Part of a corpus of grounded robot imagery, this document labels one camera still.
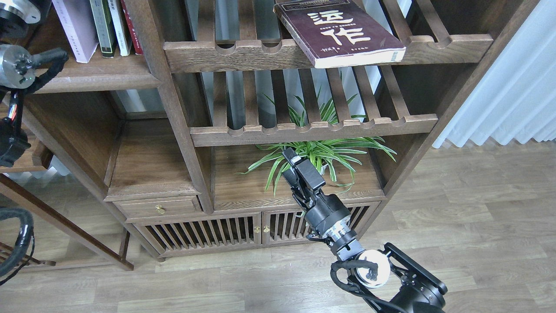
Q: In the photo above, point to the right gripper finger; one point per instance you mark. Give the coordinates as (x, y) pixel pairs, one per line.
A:
(302, 176)

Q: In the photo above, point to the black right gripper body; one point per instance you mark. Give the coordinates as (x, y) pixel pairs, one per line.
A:
(327, 216)

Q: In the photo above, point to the yellow and black book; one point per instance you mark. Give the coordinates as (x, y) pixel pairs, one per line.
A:
(104, 27)

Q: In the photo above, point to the pale purple book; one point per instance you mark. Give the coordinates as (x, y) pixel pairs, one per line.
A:
(79, 26)

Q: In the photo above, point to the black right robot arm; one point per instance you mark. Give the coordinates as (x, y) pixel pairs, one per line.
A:
(388, 280)

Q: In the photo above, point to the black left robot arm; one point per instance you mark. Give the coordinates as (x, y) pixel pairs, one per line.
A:
(22, 73)

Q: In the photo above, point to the green spider plant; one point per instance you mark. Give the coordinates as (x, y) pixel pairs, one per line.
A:
(321, 153)

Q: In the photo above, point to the dark wooden bookshelf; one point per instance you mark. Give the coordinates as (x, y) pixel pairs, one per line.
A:
(173, 126)

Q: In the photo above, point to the dark maroon book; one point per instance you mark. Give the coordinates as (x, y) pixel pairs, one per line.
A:
(338, 33)

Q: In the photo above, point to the brass drawer knob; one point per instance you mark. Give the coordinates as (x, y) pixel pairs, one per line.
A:
(160, 209)

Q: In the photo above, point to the white curtain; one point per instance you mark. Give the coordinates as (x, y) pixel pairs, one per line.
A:
(515, 100)

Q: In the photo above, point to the red upright book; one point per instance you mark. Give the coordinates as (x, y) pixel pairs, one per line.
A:
(131, 30)

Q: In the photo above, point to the white upright book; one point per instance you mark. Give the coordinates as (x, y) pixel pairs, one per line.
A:
(121, 28)

